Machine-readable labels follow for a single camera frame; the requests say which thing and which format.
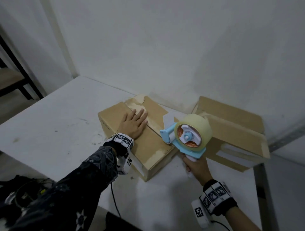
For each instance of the brown cardboard box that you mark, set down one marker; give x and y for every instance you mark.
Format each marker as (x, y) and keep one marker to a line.
(238, 133)
(152, 147)

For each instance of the black shelf with wooden boards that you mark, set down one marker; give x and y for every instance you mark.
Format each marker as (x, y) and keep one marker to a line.
(14, 78)

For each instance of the clear tape roll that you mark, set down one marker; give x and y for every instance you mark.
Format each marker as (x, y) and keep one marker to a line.
(202, 123)

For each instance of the grey metal shelf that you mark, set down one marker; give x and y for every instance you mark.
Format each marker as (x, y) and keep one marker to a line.
(286, 185)

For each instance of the blue white tape dispenser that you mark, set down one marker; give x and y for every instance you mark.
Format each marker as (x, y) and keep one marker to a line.
(166, 134)

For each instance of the person's right forearm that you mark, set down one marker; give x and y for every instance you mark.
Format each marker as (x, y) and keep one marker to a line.
(243, 221)

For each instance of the person's left forearm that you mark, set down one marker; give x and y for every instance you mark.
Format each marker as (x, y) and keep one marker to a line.
(71, 190)

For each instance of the person's left hand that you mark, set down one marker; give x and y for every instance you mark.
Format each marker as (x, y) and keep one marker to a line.
(132, 125)

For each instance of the person's right hand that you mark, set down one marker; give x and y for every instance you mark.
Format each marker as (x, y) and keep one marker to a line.
(199, 170)

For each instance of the black case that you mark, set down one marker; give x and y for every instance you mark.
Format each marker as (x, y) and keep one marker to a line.
(121, 223)

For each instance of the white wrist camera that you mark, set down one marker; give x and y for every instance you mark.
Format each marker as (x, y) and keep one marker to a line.
(125, 165)
(200, 213)

